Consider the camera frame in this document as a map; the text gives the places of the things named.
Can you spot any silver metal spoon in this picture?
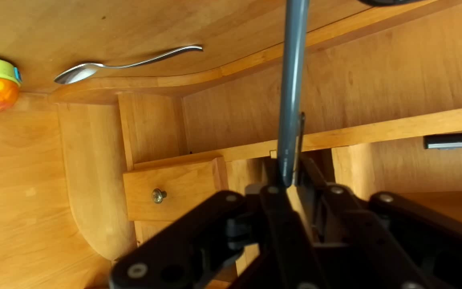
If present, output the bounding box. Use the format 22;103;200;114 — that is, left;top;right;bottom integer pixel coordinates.
52;43;205;86

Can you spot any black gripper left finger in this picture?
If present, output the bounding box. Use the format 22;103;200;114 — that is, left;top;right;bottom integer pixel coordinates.
107;156;325;289

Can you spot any wooden roll-top desk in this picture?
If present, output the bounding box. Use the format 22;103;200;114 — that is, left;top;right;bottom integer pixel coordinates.
0;0;462;289

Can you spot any black pen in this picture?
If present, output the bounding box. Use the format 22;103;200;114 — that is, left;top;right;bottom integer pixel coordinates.
275;0;311;189

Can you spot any black remote control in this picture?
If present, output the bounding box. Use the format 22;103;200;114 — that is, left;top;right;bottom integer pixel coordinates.
421;131;462;151

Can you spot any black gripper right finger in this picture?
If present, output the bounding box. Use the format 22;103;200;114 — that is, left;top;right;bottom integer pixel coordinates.
293;152;462;289

